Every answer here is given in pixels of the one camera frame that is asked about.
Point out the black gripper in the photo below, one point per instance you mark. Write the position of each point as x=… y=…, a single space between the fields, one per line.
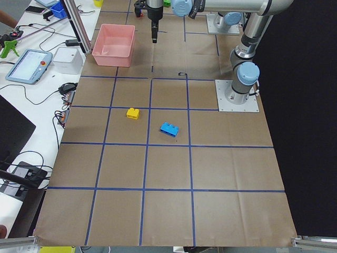
x=154 y=12

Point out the blue toy block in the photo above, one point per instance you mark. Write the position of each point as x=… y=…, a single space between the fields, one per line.
x=169 y=129

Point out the pink plastic box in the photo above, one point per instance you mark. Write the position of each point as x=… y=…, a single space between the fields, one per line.
x=114 y=45

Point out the green toy block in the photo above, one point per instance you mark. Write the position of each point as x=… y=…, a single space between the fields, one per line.
x=166 y=3

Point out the yellow tape roll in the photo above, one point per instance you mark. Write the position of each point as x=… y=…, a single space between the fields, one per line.
x=98 y=3

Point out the black power adapter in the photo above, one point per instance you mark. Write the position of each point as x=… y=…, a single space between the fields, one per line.
x=72 y=43

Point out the yellow toy block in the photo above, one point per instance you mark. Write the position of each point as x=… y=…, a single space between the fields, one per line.
x=133 y=113

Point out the white cube device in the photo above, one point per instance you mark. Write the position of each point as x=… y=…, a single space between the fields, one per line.
x=68 y=60

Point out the blue storage bin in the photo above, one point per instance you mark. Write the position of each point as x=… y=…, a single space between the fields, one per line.
x=58 y=10

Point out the black smartphone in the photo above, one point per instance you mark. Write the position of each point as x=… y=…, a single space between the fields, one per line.
x=35 y=9

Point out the grabber reach tool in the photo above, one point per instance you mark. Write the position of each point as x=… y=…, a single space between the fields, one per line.
x=40 y=29

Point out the teach pendant tablet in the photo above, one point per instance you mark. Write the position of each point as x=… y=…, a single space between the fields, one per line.
x=30 y=66

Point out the brown paper table cover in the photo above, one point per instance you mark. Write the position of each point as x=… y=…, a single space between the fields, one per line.
x=121 y=182

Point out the green plastic clamp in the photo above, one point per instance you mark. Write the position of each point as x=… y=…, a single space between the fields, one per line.
x=9 y=45

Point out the black monitor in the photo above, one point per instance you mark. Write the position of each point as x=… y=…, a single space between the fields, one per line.
x=16 y=130

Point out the aluminium frame post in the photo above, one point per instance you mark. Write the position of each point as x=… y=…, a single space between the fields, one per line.
x=77 y=25

